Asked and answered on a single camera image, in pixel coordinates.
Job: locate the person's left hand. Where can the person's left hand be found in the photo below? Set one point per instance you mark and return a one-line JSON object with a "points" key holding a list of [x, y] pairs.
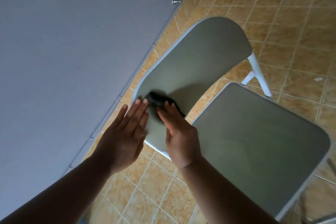
{"points": [[120, 142]]}

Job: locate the grey chair with white frame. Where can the grey chair with white frame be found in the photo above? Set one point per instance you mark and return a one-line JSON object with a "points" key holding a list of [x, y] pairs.
{"points": [[252, 137]]}

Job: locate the person's left little finger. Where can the person's left little finger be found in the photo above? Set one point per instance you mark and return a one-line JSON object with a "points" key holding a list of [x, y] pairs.
{"points": [[120, 116]]}

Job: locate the person's right hand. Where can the person's right hand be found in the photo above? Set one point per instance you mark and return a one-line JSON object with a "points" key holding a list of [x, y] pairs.
{"points": [[182, 141]]}

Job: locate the person's right fingers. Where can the person's right fingers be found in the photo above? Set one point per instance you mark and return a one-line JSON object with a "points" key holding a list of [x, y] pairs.
{"points": [[168, 116]]}

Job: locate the person's right forearm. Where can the person's right forearm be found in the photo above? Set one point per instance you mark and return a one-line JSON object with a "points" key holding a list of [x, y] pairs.
{"points": [[223, 195]]}

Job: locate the black cloth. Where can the black cloth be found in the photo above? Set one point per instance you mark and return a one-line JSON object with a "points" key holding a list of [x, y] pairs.
{"points": [[157, 98]]}

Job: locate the silver metal knob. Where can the silver metal knob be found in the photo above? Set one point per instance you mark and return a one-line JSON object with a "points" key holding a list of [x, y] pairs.
{"points": [[176, 0]]}

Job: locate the small white scrap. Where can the small white scrap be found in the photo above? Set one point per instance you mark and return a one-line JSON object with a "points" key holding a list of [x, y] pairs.
{"points": [[318, 79]]}

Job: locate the person's left forearm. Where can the person's left forearm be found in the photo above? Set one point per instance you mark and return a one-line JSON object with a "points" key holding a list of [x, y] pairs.
{"points": [[60, 196]]}

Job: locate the person's left middle finger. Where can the person's left middle finger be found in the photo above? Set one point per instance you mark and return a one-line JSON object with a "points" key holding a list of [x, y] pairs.
{"points": [[140, 113]]}

